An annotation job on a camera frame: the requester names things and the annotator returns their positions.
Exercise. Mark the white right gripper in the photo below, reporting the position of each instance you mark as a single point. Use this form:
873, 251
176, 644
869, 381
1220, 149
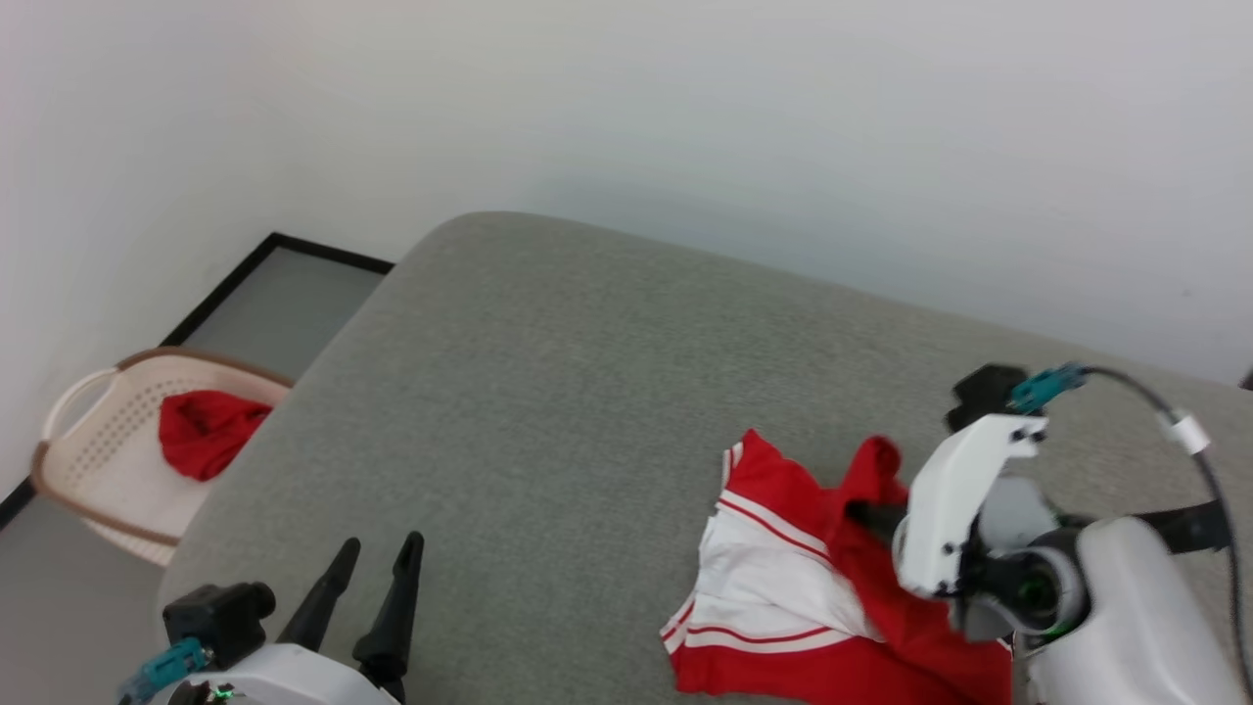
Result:
945, 509

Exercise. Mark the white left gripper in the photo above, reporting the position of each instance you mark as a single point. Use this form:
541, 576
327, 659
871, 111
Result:
284, 681

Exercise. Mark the red and white garment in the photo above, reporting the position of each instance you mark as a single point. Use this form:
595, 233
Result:
773, 587

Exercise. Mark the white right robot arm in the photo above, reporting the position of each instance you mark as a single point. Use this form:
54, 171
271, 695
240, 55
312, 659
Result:
1136, 617

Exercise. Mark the plain red garment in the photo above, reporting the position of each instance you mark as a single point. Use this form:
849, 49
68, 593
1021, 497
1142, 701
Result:
206, 431

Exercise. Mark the cream plastic laundry basket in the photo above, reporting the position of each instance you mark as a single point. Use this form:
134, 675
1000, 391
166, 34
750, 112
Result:
108, 460

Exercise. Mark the black floor skirting strip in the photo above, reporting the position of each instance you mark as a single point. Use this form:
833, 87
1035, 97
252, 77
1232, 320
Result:
323, 253

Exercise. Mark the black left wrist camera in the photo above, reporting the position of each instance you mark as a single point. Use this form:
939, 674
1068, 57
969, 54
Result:
217, 617

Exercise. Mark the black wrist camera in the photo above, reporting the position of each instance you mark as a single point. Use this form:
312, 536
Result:
217, 617
984, 392

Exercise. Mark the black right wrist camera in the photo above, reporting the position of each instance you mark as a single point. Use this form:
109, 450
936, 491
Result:
984, 392

